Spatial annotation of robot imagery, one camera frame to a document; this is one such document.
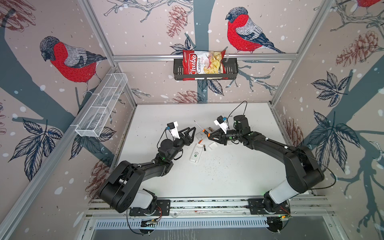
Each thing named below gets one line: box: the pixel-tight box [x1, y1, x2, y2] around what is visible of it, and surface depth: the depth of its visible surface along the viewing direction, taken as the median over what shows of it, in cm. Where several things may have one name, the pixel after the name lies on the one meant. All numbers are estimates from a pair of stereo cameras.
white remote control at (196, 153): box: [189, 143, 204, 164], surface depth 94 cm
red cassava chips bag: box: [182, 49, 229, 81], surface depth 89 cm
